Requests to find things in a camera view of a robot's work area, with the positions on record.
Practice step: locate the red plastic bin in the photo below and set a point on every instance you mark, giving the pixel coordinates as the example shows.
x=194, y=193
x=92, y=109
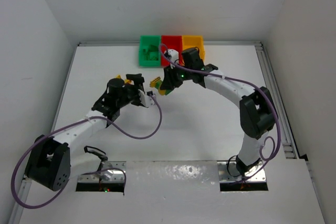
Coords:
x=172, y=42

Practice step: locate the green plastic bin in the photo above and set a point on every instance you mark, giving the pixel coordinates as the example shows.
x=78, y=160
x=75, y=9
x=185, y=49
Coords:
x=149, y=40

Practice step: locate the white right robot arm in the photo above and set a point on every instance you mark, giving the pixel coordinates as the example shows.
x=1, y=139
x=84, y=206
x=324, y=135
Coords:
x=256, y=108

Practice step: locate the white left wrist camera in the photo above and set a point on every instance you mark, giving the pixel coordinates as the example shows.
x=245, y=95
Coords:
x=146, y=98

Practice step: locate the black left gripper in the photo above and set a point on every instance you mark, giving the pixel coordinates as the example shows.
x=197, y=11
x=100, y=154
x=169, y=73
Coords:
x=134, y=78

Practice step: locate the yellow green lego piece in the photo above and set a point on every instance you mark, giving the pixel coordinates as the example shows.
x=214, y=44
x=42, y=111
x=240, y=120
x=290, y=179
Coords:
x=156, y=83

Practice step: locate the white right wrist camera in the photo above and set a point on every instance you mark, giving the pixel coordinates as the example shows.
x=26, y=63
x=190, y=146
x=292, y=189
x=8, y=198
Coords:
x=173, y=56

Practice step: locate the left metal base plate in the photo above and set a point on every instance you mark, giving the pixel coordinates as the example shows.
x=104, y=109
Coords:
x=112, y=172

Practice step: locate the aluminium frame rail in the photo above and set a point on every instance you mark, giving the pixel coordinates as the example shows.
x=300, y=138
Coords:
x=288, y=142

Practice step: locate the yellow plastic bin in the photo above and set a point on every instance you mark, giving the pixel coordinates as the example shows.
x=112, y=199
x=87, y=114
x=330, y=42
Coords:
x=189, y=41

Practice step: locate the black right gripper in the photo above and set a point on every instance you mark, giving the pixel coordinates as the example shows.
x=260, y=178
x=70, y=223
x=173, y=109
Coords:
x=169, y=78

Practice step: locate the lego brick tower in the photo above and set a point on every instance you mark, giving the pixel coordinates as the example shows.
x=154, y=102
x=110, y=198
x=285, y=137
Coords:
x=126, y=81

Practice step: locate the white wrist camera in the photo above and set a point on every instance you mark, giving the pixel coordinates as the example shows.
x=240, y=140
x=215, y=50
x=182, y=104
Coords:
x=173, y=56
x=146, y=98

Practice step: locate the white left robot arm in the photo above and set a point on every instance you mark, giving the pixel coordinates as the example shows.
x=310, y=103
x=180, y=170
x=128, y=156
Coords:
x=51, y=162

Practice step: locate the green lego brick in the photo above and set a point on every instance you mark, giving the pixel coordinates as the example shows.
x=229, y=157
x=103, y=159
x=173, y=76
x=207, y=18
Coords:
x=150, y=52

